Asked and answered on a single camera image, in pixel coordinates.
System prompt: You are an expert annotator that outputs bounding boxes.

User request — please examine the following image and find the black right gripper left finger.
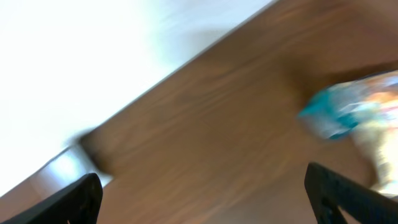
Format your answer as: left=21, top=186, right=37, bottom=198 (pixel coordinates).
left=2, top=173, right=103, bottom=224

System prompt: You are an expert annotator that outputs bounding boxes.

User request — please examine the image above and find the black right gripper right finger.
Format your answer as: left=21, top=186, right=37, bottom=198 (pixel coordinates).
left=304, top=162, right=397, bottom=224

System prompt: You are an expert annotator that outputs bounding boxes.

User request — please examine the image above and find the yellow snack bag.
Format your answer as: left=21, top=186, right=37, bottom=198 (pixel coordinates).
left=353, top=70, right=397, bottom=198

